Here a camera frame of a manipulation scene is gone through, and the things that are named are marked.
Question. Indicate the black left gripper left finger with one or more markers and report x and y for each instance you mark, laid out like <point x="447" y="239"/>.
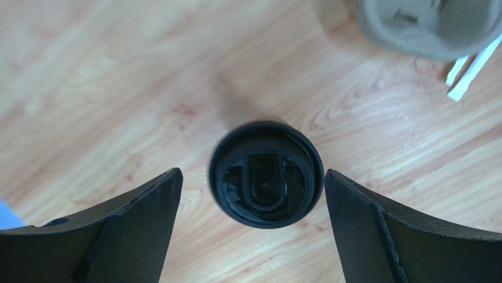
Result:
<point x="124" y="239"/>

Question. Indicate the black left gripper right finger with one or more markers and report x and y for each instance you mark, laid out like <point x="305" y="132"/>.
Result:
<point x="381" y="240"/>

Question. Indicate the cardboard cup carrier tray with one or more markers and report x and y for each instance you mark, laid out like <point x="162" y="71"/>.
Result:
<point x="436" y="30"/>

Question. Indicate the white wrapped straw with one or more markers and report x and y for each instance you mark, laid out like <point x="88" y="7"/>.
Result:
<point x="460" y="86"/>
<point x="455" y="70"/>

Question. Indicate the black cup lid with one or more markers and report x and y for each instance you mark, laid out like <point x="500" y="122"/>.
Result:
<point x="266" y="175"/>

